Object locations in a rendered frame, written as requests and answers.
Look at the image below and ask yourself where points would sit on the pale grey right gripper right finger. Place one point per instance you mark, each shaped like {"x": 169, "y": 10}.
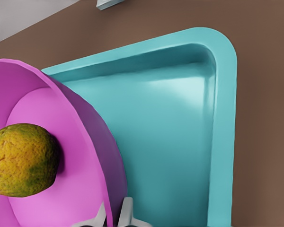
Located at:
{"x": 127, "y": 212}

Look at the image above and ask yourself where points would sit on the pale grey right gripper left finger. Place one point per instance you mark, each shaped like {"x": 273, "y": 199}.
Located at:
{"x": 98, "y": 217}

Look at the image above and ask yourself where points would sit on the pink plate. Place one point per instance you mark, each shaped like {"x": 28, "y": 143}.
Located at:
{"x": 85, "y": 146}

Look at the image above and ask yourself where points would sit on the greenish orange fruit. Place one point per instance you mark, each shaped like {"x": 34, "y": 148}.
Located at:
{"x": 23, "y": 160}

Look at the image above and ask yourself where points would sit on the teal tray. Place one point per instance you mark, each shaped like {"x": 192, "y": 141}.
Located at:
{"x": 170, "y": 132}

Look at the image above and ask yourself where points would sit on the silver frame post foot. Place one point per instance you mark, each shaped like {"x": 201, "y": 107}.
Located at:
{"x": 106, "y": 3}

